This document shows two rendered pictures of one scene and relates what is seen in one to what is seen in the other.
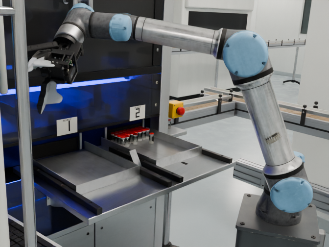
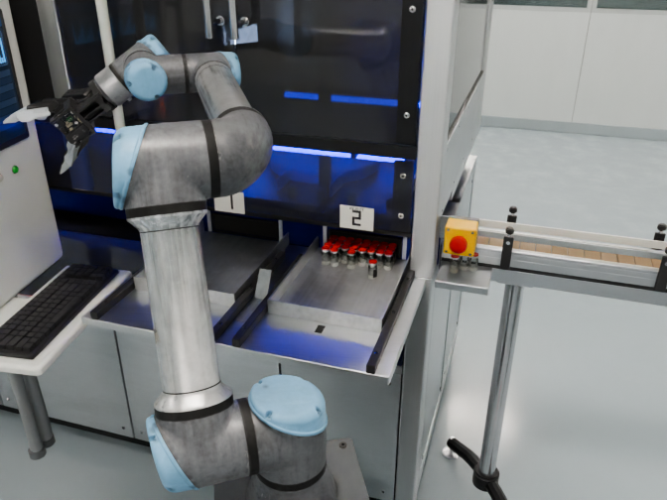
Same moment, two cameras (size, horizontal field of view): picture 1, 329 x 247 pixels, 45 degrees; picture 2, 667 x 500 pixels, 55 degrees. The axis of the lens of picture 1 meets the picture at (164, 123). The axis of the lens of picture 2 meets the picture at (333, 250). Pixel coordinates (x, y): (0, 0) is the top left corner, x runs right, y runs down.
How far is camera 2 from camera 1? 146 cm
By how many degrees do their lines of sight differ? 59
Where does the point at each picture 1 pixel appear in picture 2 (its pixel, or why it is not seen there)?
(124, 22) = (129, 73)
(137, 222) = (360, 393)
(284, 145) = (163, 360)
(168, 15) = (436, 50)
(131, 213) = not seen: hidden behind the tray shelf
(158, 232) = (407, 433)
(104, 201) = (133, 310)
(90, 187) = not seen: hidden behind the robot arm
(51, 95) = (70, 155)
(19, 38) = not seen: outside the picture
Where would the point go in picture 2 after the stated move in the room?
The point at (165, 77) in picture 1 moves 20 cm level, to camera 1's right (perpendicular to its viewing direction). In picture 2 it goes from (427, 171) to (483, 201)
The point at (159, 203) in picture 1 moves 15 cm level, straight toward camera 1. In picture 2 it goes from (411, 388) to (362, 405)
